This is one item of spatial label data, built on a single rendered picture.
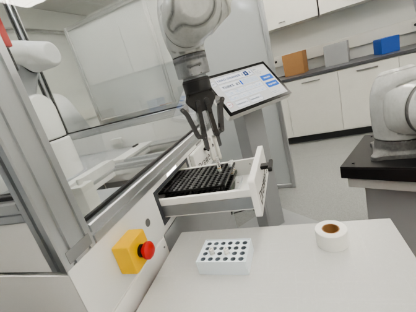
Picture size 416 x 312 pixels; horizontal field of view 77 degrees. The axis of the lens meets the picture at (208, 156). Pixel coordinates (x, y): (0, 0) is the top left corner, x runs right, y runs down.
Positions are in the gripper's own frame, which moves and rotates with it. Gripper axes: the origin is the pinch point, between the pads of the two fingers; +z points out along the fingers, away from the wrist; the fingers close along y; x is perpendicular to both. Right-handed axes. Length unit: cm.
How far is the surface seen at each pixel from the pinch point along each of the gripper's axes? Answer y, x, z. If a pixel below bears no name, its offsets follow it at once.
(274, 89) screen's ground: 63, 87, -1
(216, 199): -4.1, -6.4, 12.7
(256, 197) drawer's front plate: 5.1, -13.5, 12.5
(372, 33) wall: 286, 246, -16
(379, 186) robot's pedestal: 48, -7, 27
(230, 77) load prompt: 37, 90, -15
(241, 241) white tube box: -2.3, -16.7, 20.9
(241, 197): 2.0, -9.7, 13.1
